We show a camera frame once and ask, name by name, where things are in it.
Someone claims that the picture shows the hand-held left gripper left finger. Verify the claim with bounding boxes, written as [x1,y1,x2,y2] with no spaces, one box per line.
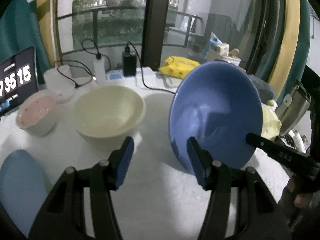
[29,136,135,240]

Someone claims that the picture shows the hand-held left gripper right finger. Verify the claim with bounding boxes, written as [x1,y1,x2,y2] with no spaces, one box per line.
[187,137,292,240]

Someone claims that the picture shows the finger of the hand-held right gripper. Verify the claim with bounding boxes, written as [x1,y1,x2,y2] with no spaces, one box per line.
[246,133,275,157]

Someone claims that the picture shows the blue bowl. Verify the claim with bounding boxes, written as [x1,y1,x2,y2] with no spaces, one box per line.
[169,61,263,177]

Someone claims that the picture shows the pink bowl with red specks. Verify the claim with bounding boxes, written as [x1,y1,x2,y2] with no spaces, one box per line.
[15,90,62,137]

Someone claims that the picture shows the person's right hand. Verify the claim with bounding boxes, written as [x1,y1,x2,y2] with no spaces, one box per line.
[281,174,315,217]

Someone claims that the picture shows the pale yellow cloth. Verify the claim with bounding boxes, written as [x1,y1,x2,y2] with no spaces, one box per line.
[261,101,282,140]

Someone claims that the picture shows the cream bowl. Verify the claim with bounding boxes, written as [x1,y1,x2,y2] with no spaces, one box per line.
[74,85,146,152]

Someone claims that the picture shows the steel thermos flask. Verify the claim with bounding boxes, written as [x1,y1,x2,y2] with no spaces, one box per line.
[275,80,313,137]

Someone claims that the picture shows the grey cloth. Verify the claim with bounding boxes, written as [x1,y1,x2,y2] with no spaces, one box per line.
[249,75,278,100]

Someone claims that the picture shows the white power strip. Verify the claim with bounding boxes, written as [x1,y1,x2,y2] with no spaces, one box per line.
[106,67,157,82]

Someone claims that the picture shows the white charger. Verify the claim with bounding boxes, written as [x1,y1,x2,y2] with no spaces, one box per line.
[94,54,107,84]

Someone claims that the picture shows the black charger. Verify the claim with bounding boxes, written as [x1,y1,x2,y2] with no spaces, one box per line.
[122,51,137,77]

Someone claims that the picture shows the yellow packet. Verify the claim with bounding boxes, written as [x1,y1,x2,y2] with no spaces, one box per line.
[159,56,202,79]

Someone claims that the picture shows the white container with packets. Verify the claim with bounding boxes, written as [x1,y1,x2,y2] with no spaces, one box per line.
[206,31,242,67]

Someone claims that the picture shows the small blue plate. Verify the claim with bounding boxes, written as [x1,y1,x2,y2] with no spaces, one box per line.
[0,149,48,237]

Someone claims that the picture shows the yellow curtain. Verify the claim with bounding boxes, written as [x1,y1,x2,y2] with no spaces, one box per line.
[267,0,300,98]
[36,0,62,65]

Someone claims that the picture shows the teal curtain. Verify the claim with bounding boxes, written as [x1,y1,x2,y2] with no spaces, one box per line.
[0,0,50,73]
[279,0,312,103]

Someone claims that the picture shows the tablet showing clock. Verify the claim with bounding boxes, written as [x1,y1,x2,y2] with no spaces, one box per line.
[0,46,39,117]

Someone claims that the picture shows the black balcony railing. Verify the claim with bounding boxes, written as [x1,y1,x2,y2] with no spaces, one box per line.
[56,6,203,55]

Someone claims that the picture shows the black cable of white charger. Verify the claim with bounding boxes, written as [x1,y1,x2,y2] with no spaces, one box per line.
[81,39,112,72]

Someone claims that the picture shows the dark window frame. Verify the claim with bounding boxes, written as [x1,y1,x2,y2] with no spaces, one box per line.
[141,0,173,72]

